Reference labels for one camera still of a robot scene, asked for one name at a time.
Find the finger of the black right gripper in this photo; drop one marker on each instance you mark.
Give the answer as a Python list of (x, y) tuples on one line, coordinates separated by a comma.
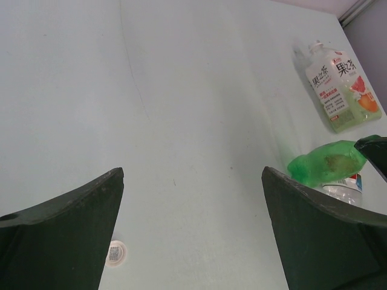
[(374, 149)]

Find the green plastic bottle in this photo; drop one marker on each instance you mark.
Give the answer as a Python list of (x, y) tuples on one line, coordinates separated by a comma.
[(328, 163)]

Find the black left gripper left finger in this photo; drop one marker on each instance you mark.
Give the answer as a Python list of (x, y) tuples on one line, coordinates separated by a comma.
[(62, 243)]

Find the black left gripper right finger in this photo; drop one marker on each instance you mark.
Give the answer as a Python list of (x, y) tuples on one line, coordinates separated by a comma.
[(324, 243)]

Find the fruit tea bottle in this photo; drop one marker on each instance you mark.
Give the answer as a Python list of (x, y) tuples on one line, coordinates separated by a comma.
[(342, 91)]

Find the right aluminium frame post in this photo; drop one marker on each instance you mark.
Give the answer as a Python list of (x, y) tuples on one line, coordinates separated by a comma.
[(355, 11)]

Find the clear bottle red label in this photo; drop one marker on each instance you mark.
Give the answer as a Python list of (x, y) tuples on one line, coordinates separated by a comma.
[(347, 190)]

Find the white bottle cap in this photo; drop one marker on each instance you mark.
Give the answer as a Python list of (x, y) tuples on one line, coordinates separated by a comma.
[(117, 253)]

